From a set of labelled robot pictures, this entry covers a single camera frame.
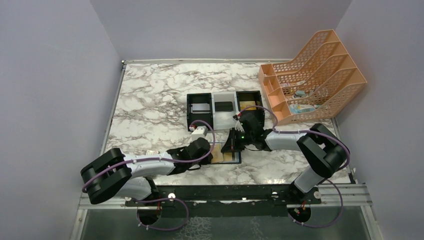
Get black leather card holder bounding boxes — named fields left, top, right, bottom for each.
left=210, top=142, right=242, bottom=165

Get gold card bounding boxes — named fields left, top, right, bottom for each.
left=239, top=101, right=257, bottom=110

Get black white three-compartment tray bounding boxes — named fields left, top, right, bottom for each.
left=186, top=90, right=265, bottom=131

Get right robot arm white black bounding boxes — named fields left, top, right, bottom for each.
left=221, top=113, right=350, bottom=201

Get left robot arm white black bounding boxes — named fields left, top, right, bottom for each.
left=80, top=137, right=215, bottom=205

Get black card in tray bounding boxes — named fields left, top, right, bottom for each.
left=214, top=101, right=234, bottom=112

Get silver card in tray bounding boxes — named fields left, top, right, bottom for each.
left=190, top=103, right=211, bottom=114

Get items inside file rack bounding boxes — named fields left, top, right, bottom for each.
left=281, top=80, right=328, bottom=114

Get orange plastic file rack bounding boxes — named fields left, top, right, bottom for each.
left=258, top=29, right=367, bottom=125

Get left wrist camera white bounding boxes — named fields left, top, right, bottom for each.
left=190, top=126, right=208, bottom=141

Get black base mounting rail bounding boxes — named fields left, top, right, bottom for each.
left=125, top=184, right=322, bottom=218

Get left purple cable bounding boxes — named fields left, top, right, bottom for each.
left=81, top=119, right=190, bottom=231

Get purple cable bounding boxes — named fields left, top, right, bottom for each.
left=81, top=119, right=190, bottom=231
left=233, top=105, right=351, bottom=229

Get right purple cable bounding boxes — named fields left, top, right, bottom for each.
left=233, top=105, right=351, bottom=229

